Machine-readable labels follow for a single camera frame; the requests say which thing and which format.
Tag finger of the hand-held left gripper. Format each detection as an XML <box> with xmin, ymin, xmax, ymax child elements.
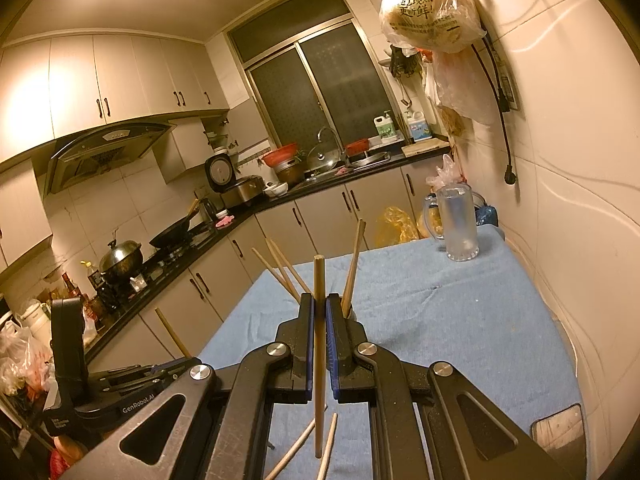
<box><xmin>90</xmin><ymin>357</ymin><xmax>202</xmax><ymax>396</ymax></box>

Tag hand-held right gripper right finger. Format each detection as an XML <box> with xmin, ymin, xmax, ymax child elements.
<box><xmin>325</xmin><ymin>292</ymin><xmax>576</xmax><ymax>480</ymax></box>

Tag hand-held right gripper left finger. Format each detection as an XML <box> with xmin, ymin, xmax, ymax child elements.
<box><xmin>102</xmin><ymin>292</ymin><xmax>317</xmax><ymax>480</ymax></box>

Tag long wooden chopstick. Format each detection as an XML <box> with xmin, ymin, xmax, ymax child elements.
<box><xmin>312</xmin><ymin>254</ymin><xmax>327</xmax><ymax>460</ymax></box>
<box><xmin>265</xmin><ymin>238</ymin><xmax>315</xmax><ymax>298</ymax></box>
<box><xmin>251</xmin><ymin>247</ymin><xmax>303</xmax><ymax>306</ymax></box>
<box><xmin>154</xmin><ymin>307</ymin><xmax>192</xmax><ymax>360</ymax></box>
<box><xmin>341</xmin><ymin>218</ymin><xmax>367</xmax><ymax>317</ymax></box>

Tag row of wooden chopsticks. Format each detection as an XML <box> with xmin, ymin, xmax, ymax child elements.
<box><xmin>262</xmin><ymin>402</ymin><xmax>340</xmax><ymax>480</ymax></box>

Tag person's left hand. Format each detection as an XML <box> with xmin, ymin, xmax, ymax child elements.
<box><xmin>50</xmin><ymin>432</ymin><xmax>91</xmax><ymax>468</ymax></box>

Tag white kettle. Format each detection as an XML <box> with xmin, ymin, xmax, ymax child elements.
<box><xmin>17</xmin><ymin>300</ymin><xmax>51</xmax><ymax>341</ymax></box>

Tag dark sauce bottles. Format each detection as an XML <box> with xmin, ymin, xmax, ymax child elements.
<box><xmin>50</xmin><ymin>272</ymin><xmax>116</xmax><ymax>321</ymax></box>

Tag crumpled plastic bags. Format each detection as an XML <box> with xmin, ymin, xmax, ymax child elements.
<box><xmin>0</xmin><ymin>320</ymin><xmax>56</xmax><ymax>401</ymax></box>

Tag cooking oil bottle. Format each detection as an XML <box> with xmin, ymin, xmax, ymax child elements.
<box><xmin>80</xmin><ymin>260</ymin><xmax>103</xmax><ymax>293</ymax></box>

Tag steel pot with lid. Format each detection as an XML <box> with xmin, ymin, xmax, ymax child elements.
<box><xmin>99</xmin><ymin>240</ymin><xmax>145</xmax><ymax>281</ymax></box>

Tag blue towel table cover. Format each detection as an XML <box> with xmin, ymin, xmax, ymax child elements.
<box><xmin>197</xmin><ymin>224</ymin><xmax>586</xmax><ymax>480</ymax></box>

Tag cream base cabinets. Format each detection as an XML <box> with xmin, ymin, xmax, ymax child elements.
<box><xmin>85</xmin><ymin>162</ymin><xmax>466</xmax><ymax>376</ymax></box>

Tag black gas stove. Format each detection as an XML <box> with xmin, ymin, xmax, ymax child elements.
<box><xmin>142</xmin><ymin>222</ymin><xmax>221</xmax><ymax>266</ymax></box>

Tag yellow plastic bag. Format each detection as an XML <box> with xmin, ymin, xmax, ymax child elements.
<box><xmin>375</xmin><ymin>205</ymin><xmax>443</xmax><ymax>248</ymax></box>

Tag black wok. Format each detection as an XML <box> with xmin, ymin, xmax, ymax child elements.
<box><xmin>149</xmin><ymin>199</ymin><xmax>201</xmax><ymax>251</ymax></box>

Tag black kitchen countertop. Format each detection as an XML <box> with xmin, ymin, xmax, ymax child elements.
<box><xmin>75</xmin><ymin>147</ymin><xmax>451</xmax><ymax>356</ymax></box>

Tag clear plastic pitcher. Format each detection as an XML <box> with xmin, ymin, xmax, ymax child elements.
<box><xmin>422</xmin><ymin>183</ymin><xmax>482</xmax><ymax>262</ymax></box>

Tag steel rice cooker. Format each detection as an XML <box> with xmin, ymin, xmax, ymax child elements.
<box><xmin>205</xmin><ymin>154</ymin><xmax>266</xmax><ymax>209</ymax></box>

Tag dark cooking pot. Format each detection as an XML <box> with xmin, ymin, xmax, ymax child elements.
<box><xmin>274</xmin><ymin>162</ymin><xmax>306</xmax><ymax>187</ymax></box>

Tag glass pot lid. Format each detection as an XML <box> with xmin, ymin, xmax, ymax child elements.
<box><xmin>306</xmin><ymin>145</ymin><xmax>339</xmax><ymax>173</ymax></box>

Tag range hood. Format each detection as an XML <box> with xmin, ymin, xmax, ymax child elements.
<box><xmin>42</xmin><ymin>121</ymin><xmax>177</xmax><ymax>196</ymax></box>

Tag steel sink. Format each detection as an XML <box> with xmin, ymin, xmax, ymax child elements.
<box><xmin>347</xmin><ymin>150</ymin><xmax>392</xmax><ymax>168</ymax></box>

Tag red plastic basin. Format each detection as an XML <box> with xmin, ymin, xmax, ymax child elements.
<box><xmin>261</xmin><ymin>142</ymin><xmax>299</xmax><ymax>168</ymax></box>

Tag chrome sink faucet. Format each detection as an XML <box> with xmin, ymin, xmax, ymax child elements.
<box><xmin>317</xmin><ymin>126</ymin><xmax>348</xmax><ymax>166</ymax></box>

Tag blue plastic bag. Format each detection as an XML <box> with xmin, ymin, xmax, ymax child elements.
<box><xmin>472</xmin><ymin>192</ymin><xmax>501</xmax><ymax>228</ymax></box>

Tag pale pink plastic bag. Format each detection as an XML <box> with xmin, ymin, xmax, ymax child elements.
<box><xmin>425</xmin><ymin>154</ymin><xmax>463</xmax><ymax>188</ymax></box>

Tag wooden cutting board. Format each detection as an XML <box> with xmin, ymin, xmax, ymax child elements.
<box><xmin>401</xmin><ymin>139</ymin><xmax>451</xmax><ymax>157</ymax></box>

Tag green label detergent bottle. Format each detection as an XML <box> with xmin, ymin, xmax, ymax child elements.
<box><xmin>372</xmin><ymin>110</ymin><xmax>401</xmax><ymax>142</ymax></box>

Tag blue label detergent bottle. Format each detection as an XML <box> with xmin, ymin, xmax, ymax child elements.
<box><xmin>404</xmin><ymin>110</ymin><xmax>433</xmax><ymax>143</ymax></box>

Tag grey square object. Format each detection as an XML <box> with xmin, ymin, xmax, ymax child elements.
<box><xmin>529</xmin><ymin>404</ymin><xmax>587</xmax><ymax>466</ymax></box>

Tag cream upper cabinets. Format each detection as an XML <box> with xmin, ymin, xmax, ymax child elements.
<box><xmin>0</xmin><ymin>32</ymin><xmax>236</xmax><ymax>261</ymax></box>

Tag frosted kitchen window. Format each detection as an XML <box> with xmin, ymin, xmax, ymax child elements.
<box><xmin>227</xmin><ymin>0</ymin><xmax>401</xmax><ymax>153</ymax></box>

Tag hanging clear plastic bags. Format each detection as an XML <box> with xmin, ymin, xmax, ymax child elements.
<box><xmin>422</xmin><ymin>47</ymin><xmax>501</xmax><ymax>138</ymax></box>

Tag dark hanging object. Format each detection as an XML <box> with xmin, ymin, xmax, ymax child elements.
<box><xmin>389</xmin><ymin>45</ymin><xmax>426</xmax><ymax>78</ymax></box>

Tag bread in plastic bag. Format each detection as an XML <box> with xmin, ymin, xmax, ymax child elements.
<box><xmin>379</xmin><ymin>0</ymin><xmax>488</xmax><ymax>56</ymax></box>

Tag small wall shelf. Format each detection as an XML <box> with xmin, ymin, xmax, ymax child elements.
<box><xmin>202</xmin><ymin>117</ymin><xmax>236</xmax><ymax>156</ymax></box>

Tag black power cable with plug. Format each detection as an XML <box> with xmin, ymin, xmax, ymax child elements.
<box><xmin>470</xmin><ymin>42</ymin><xmax>518</xmax><ymax>188</ymax></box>

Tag wall power socket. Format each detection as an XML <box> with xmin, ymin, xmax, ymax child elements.
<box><xmin>492</xmin><ymin>45</ymin><xmax>521</xmax><ymax>113</ymax></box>

